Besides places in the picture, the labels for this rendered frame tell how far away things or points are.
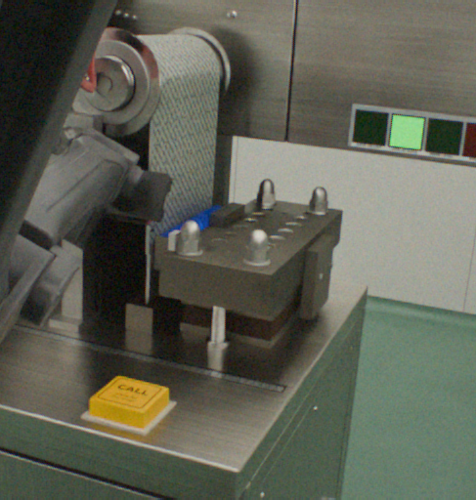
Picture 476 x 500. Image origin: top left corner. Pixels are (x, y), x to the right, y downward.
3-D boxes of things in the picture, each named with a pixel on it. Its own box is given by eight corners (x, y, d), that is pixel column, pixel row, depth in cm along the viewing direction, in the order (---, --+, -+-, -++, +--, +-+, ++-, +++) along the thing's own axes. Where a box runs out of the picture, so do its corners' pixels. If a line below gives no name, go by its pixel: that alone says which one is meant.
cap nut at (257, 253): (238, 263, 107) (240, 230, 106) (248, 256, 110) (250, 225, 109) (265, 268, 106) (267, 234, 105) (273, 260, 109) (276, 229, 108)
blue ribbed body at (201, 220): (153, 255, 115) (154, 231, 114) (210, 222, 134) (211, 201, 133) (175, 259, 114) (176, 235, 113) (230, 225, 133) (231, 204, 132)
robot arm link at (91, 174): (65, 278, 52) (-80, 195, 51) (28, 346, 53) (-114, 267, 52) (157, 160, 93) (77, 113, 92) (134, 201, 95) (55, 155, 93)
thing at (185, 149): (145, 254, 114) (150, 125, 108) (208, 218, 135) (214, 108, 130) (148, 255, 114) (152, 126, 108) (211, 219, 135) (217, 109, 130)
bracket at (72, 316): (47, 328, 114) (46, 116, 105) (70, 313, 120) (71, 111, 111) (76, 335, 113) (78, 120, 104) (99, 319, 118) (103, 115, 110)
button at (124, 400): (88, 417, 91) (88, 397, 90) (117, 392, 97) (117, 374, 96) (143, 432, 88) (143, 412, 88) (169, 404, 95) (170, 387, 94)
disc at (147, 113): (59, 122, 113) (73, 18, 108) (61, 121, 113) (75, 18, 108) (151, 148, 109) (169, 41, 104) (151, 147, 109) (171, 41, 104)
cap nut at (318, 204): (304, 212, 136) (307, 187, 135) (310, 208, 139) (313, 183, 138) (325, 215, 135) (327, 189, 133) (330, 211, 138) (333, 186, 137)
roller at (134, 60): (68, 113, 111) (80, 32, 108) (151, 98, 135) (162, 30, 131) (140, 134, 108) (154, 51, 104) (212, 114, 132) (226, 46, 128)
